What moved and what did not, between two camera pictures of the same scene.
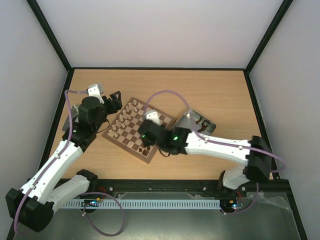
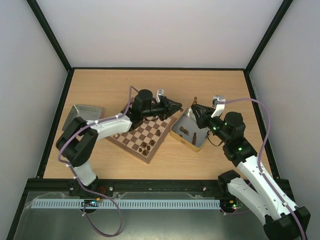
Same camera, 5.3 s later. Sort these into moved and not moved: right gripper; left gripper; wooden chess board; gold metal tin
Moved: right gripper; left gripper
Not moved: gold metal tin; wooden chess board
